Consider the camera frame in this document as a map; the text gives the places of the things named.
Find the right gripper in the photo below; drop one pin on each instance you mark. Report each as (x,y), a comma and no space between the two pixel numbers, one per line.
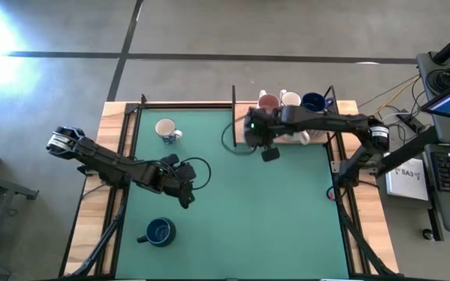
(261,130)

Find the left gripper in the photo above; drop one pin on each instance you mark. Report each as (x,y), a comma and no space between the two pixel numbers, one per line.
(181,175)

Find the white mug blue leaf print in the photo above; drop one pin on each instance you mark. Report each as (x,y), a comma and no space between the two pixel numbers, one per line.
(291,99)

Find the white mug blue flower print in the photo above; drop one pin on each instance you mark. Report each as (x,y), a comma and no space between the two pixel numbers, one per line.
(165,127)

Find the cobalt blue mug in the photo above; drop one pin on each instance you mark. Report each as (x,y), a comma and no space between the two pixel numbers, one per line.
(312,102)

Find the black mug blue inside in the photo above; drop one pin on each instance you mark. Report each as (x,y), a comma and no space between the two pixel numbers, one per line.
(159,231)

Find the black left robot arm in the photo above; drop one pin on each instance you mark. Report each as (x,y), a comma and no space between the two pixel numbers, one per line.
(100,158)

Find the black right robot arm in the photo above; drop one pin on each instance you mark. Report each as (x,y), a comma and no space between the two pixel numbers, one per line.
(334,121)

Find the wooden shelf board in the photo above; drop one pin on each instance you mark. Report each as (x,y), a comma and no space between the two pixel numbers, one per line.
(239,113)

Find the green table mat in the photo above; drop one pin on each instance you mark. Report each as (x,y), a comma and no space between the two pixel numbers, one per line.
(248,218)

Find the black power strip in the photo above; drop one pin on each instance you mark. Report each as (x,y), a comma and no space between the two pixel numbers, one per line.
(409,121)

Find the white SA3 paper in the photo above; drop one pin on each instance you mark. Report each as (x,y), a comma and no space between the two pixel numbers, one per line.
(406,183)

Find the black metal stand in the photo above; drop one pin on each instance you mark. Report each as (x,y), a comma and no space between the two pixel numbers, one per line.
(10,187)

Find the black caster wheel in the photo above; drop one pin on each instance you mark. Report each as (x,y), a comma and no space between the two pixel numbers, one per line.
(428,234)

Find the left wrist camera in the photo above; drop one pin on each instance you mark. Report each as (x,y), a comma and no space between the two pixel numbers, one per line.
(186,197)

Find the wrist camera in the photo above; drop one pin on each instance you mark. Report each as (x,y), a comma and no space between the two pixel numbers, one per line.
(270,155)
(186,197)

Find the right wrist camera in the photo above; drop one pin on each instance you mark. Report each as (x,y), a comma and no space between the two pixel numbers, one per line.
(270,155)

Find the black metal shelf frame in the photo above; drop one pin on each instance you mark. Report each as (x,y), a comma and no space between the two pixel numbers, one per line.
(234,97)

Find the black metal table frame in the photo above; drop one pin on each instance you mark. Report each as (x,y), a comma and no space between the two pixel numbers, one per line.
(189,105)

